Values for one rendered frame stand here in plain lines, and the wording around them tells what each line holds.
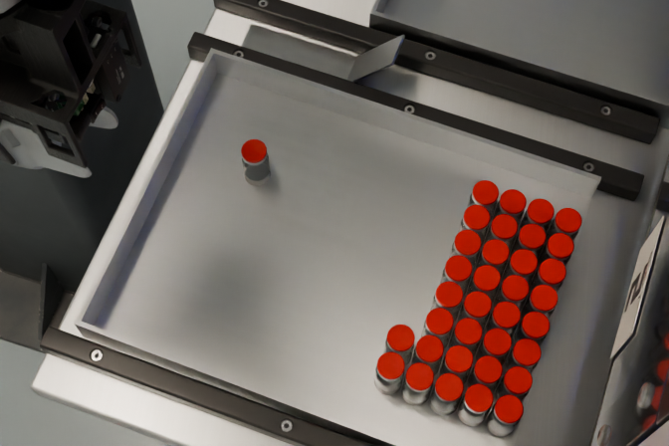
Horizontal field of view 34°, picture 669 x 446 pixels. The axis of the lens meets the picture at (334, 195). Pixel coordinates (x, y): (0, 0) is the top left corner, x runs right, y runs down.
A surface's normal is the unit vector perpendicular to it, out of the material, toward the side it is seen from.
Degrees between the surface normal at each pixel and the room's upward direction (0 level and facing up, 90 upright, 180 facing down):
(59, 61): 90
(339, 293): 0
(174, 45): 0
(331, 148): 0
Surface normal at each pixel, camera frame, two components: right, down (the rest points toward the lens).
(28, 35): -0.37, 0.85
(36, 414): 0.00, -0.41
